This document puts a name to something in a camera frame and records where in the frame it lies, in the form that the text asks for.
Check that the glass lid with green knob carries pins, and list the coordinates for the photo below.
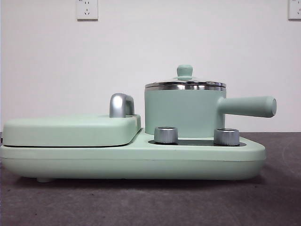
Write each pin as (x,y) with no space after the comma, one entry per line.
(184,70)

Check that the silver control knob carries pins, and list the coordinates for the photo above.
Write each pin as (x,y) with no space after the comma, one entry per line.
(165,135)
(226,136)

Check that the mint green breakfast machine base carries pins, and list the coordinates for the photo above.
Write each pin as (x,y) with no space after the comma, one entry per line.
(94,162)

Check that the mint green hinged grill cover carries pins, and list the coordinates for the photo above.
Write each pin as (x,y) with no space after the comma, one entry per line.
(70,131)

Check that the white wall socket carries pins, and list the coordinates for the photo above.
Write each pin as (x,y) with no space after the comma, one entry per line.
(295,9)
(87,9)

